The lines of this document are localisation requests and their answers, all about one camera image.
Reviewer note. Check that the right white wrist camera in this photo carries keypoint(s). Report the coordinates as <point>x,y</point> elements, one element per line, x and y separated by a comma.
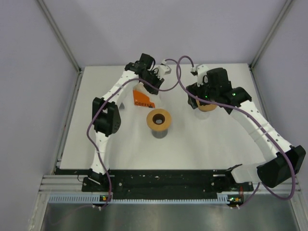
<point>201,72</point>

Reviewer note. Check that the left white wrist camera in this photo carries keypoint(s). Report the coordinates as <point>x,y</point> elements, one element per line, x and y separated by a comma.
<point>163,70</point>

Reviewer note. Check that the grey slotted cable duct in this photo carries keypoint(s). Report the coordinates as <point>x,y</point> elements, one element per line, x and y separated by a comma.
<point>99,199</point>

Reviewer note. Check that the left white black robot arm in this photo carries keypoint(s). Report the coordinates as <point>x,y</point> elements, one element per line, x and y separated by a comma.
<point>106,119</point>

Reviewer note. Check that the aluminium frame rail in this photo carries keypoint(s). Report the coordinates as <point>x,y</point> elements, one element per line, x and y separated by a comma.
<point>60,183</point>

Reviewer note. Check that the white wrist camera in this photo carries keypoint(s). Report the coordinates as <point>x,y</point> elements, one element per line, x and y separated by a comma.
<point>201,72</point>
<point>163,70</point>

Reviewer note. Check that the orange white coffee filter bag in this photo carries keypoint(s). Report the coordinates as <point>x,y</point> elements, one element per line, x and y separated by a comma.
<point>142,97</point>

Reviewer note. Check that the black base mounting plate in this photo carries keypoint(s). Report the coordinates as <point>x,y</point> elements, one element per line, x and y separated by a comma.
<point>160,184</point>

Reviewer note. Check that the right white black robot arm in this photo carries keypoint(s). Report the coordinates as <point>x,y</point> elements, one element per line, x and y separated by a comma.
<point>279,154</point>

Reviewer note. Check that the wooden rimmed glass dripper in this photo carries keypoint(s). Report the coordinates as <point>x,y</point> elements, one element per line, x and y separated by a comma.
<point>206,107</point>

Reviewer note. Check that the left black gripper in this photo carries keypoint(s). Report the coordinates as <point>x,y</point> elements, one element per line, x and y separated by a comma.
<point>158,82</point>

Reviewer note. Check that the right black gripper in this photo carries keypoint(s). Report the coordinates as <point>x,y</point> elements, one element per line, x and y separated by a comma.
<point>194,88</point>

